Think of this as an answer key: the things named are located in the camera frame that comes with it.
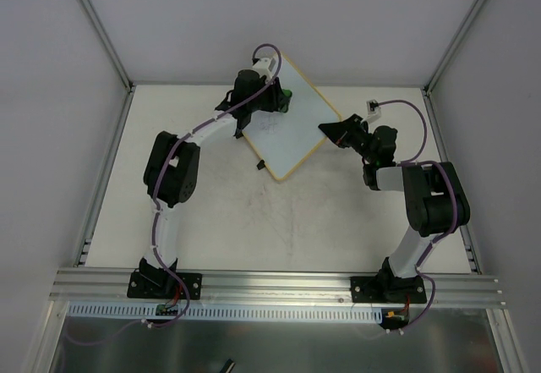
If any aluminium frame post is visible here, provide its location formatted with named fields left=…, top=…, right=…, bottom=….
left=77, top=0, right=134, bottom=91
left=424, top=0, right=489, bottom=96

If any slotted white cable duct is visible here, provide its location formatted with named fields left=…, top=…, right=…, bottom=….
left=67, top=301, right=383, bottom=325

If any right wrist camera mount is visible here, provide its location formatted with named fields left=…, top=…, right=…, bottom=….
left=365, top=100, right=381, bottom=124

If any right aluminium frame post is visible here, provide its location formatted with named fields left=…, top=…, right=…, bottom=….
left=424, top=0, right=489, bottom=96

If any yellow framed whiteboard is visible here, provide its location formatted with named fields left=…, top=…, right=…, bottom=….
left=243, top=56, right=342, bottom=182

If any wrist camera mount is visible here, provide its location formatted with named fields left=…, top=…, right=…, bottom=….
left=365, top=100, right=381, bottom=124
left=252, top=56, right=279, bottom=82

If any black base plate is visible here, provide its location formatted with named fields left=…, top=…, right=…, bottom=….
left=350, top=276, right=427, bottom=304
left=127, top=269, right=202, bottom=300

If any left aluminium frame post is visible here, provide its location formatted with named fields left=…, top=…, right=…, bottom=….
left=77, top=0, right=134, bottom=91

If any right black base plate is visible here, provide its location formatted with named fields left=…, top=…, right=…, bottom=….
left=350, top=276, right=427, bottom=304

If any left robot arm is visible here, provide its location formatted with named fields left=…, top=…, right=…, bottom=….
left=139, top=69, right=292, bottom=297

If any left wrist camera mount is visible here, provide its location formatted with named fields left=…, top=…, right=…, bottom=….
left=252, top=56, right=279, bottom=82

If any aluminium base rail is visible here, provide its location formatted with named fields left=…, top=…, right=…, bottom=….
left=48, top=267, right=507, bottom=309

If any small black object bottom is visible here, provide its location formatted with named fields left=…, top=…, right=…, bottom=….
left=220, top=359, right=236, bottom=373

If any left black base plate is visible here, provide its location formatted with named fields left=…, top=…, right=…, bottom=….
left=127, top=269, right=202, bottom=300

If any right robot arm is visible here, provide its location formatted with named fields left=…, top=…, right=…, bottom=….
left=319, top=114, right=470, bottom=304

